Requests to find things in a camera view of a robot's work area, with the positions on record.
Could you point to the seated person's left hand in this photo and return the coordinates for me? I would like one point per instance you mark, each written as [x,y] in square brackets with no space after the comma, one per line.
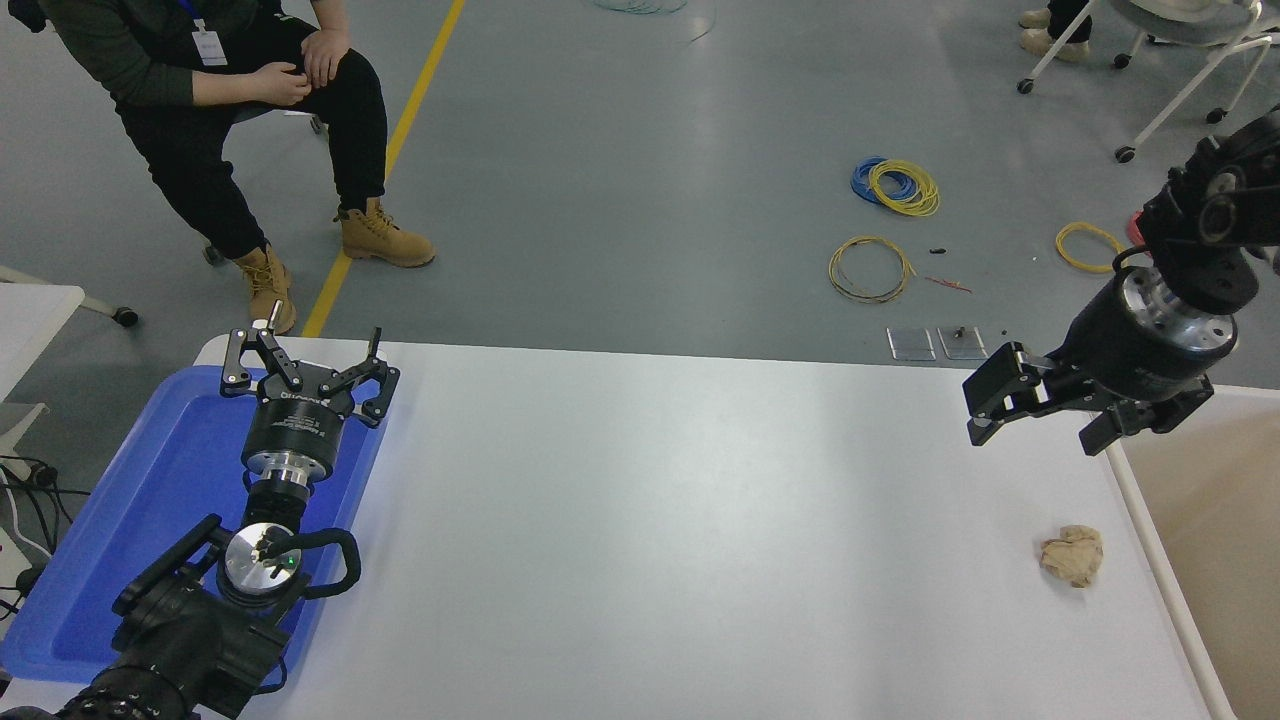
[325,55]

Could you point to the clear floor plate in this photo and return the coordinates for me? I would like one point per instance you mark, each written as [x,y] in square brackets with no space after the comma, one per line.
[962,343]
[911,343]

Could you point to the tan paper ball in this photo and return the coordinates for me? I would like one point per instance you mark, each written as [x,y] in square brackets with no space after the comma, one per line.
[1072,555]

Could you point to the seated person's right hand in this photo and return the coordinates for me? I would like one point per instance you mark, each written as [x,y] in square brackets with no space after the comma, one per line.
[278,85]

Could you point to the blue plastic tray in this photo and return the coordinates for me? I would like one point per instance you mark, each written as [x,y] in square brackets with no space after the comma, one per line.
[150,500]

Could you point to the large pale bin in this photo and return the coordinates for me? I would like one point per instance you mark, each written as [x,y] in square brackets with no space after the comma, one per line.
[1220,520]

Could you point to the standing person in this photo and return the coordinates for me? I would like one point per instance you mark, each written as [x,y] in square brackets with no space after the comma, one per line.
[1050,42]

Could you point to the white id badge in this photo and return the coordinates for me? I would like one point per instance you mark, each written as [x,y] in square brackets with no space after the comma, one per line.
[210,48]

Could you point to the white wheeled chair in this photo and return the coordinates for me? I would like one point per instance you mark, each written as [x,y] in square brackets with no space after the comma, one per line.
[1190,20]

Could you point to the seated person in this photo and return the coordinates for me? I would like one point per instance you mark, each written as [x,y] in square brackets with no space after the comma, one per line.
[180,140]

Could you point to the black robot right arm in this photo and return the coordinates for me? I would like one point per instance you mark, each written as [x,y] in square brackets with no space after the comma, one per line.
[1200,215]

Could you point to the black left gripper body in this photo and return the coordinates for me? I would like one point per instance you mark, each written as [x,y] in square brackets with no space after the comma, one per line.
[298,425]

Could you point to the white side table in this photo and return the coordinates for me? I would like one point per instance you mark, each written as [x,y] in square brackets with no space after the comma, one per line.
[30,320]

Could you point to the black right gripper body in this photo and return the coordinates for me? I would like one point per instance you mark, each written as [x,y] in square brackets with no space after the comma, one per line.
[1130,355]

